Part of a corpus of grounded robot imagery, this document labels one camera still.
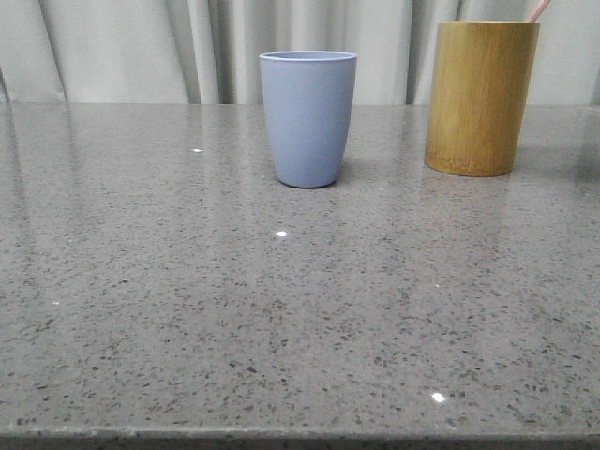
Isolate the blue plastic cup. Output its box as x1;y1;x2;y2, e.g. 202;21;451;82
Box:
259;51;357;188

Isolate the bamboo wooden cup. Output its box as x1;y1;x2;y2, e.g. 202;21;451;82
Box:
425;21;540;176

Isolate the grey-green curtain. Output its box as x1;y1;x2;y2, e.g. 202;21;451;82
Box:
0;0;600;106

